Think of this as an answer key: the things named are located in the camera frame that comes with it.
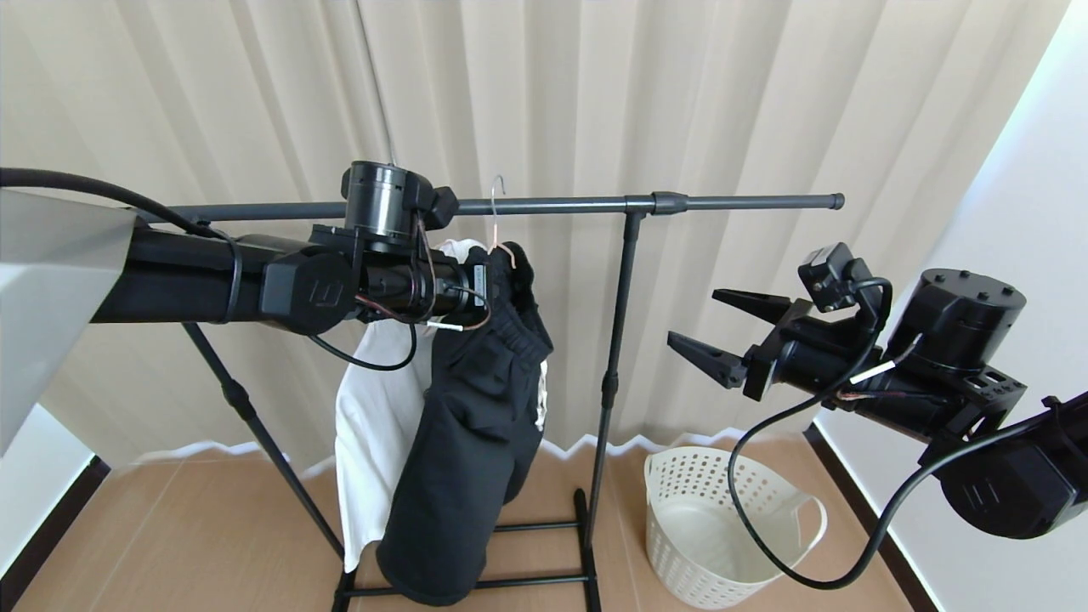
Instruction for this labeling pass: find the beige curtain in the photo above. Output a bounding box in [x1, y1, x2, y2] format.
[0, 0, 1070, 470]

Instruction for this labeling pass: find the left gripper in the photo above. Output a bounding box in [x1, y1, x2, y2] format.
[359, 253, 492, 329]

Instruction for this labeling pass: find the black garment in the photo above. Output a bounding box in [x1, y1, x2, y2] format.
[375, 244, 555, 608]

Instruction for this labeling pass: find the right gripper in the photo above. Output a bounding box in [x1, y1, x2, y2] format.
[666, 288, 887, 404]

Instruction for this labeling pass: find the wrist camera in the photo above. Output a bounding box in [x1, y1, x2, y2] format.
[796, 241, 878, 314]
[415, 184, 462, 232]

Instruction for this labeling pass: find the white printed t-shirt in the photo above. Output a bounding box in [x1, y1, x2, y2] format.
[333, 237, 550, 574]

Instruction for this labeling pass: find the white laundry basket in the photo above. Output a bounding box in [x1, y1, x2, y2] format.
[643, 446, 829, 610]

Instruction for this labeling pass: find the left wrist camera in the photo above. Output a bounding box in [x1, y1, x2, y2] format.
[415, 184, 462, 232]

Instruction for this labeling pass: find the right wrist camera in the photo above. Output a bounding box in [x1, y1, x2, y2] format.
[796, 241, 878, 314]

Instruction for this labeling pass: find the black cable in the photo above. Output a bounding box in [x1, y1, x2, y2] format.
[728, 277, 1088, 592]
[306, 318, 419, 373]
[0, 167, 247, 326]

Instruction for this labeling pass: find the pink clothes hanger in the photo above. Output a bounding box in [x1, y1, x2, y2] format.
[489, 175, 519, 270]

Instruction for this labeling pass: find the black clothes rack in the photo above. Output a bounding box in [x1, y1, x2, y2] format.
[136, 191, 847, 612]

